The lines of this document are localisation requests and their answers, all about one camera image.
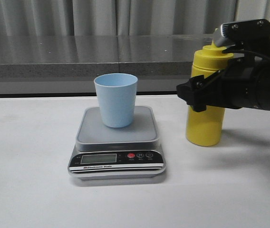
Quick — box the silver digital kitchen scale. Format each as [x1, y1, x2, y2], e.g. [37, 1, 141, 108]
[67, 106, 166, 181]

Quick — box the yellow squeeze bottle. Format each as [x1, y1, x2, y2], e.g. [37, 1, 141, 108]
[185, 19, 270, 147]

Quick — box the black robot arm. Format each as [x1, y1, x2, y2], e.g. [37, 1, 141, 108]
[176, 19, 270, 112]

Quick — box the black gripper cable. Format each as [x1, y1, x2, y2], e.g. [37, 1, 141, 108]
[222, 48, 270, 72]

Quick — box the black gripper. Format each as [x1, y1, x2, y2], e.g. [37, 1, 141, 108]
[176, 19, 270, 112]

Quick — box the light blue plastic cup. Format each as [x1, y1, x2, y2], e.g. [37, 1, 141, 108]
[94, 73, 138, 128]

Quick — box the grey curtain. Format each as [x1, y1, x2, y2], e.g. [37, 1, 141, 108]
[0, 0, 270, 36]

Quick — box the grey stone counter ledge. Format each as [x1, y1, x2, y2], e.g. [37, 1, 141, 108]
[0, 34, 212, 97]

